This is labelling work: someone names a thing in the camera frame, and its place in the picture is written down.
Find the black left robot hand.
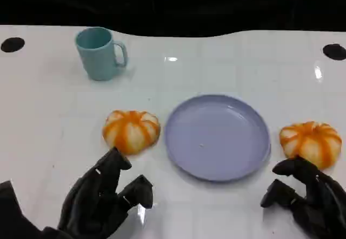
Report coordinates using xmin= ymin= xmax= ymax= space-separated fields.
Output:
xmin=57 ymin=147 xmax=154 ymax=239

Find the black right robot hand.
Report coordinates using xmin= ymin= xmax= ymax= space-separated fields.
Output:
xmin=259 ymin=156 xmax=346 ymax=239

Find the lilac plate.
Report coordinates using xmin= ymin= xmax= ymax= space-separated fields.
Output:
xmin=164 ymin=94 xmax=271 ymax=182

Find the orange white toy bread roll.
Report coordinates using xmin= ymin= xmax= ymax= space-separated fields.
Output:
xmin=279 ymin=121 xmax=343 ymax=170
xmin=102 ymin=110 xmax=161 ymax=155

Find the pale green mug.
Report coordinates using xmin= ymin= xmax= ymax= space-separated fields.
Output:
xmin=75 ymin=26 xmax=128 ymax=82

